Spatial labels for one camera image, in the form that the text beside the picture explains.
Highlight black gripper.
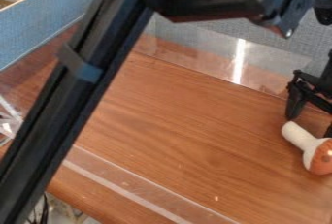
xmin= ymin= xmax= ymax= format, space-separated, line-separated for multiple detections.
xmin=286 ymin=49 xmax=332 ymax=138

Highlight white brown toy mushroom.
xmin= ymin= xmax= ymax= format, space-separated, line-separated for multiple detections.
xmin=282 ymin=121 xmax=332 ymax=176

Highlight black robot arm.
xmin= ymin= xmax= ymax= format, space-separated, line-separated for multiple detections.
xmin=0 ymin=0 xmax=332 ymax=224

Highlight clear acrylic back barrier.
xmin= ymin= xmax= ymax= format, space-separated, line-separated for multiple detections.
xmin=0 ymin=16 xmax=332 ymax=110

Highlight clear acrylic barrier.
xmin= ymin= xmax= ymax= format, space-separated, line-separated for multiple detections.
xmin=0 ymin=16 xmax=332 ymax=110
xmin=47 ymin=143 xmax=240 ymax=224

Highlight clear acrylic front barrier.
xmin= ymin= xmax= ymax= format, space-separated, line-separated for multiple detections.
xmin=47 ymin=143 xmax=240 ymax=224

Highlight blue partition with wooden shelf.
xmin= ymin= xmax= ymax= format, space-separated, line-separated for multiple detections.
xmin=0 ymin=0 xmax=93 ymax=72

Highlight black cables under table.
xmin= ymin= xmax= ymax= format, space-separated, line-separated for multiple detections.
xmin=25 ymin=195 xmax=51 ymax=224

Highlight clear acrylic left bracket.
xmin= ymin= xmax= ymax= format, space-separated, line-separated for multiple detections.
xmin=0 ymin=94 xmax=23 ymax=147

